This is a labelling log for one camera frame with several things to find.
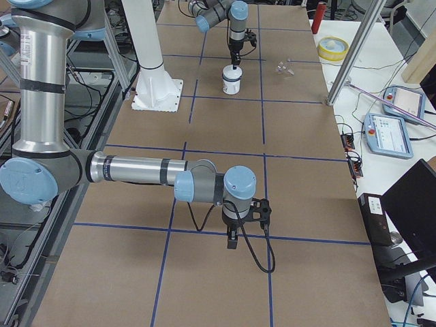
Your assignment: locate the yellow rimmed round tub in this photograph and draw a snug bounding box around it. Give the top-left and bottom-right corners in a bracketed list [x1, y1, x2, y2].
[317, 36, 349, 61]

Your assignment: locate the black monitor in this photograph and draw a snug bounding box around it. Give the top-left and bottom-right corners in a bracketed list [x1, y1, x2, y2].
[381, 159, 435, 258]

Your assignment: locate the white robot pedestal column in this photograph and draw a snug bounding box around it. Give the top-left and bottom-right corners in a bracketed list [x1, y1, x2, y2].
[122, 0, 167, 83]

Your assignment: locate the red cardboard tube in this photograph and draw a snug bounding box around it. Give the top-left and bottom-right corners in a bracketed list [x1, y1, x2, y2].
[311, 1, 327, 34]

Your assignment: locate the teach pendant tablet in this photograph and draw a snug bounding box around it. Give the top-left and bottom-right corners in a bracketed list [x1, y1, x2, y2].
[364, 113, 414, 159]
[383, 85, 426, 123]

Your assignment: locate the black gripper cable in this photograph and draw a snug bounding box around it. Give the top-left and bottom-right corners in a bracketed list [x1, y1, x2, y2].
[186, 200, 276, 273]

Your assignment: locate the white enamel cup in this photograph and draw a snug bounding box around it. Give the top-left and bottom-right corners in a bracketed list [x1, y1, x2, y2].
[222, 74, 242, 95]

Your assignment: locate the near teach pendant tablet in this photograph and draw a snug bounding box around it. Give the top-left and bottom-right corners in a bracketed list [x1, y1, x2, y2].
[364, 113, 414, 159]

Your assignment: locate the aluminium frame rail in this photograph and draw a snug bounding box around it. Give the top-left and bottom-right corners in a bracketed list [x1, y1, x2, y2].
[0, 13, 137, 327]

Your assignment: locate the brown paper table cover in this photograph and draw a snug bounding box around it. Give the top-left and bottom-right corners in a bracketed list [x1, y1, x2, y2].
[32, 3, 392, 327]

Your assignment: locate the aluminium frame post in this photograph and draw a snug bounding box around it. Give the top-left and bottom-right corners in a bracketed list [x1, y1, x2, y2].
[326, 0, 386, 106]

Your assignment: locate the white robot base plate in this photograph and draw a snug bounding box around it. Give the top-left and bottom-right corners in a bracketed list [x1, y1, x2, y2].
[131, 78, 183, 112]

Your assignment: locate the orange black connector box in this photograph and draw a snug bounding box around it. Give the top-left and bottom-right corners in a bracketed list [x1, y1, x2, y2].
[341, 133, 355, 151]

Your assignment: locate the far teach pendant tablet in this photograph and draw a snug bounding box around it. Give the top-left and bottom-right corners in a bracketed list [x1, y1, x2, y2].
[383, 85, 426, 123]

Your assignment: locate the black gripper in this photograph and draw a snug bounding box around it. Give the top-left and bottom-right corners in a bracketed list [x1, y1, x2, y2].
[228, 29, 257, 69]
[222, 198, 272, 249]

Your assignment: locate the black desktop box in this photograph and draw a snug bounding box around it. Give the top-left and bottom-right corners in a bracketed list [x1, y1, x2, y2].
[358, 193, 403, 247]

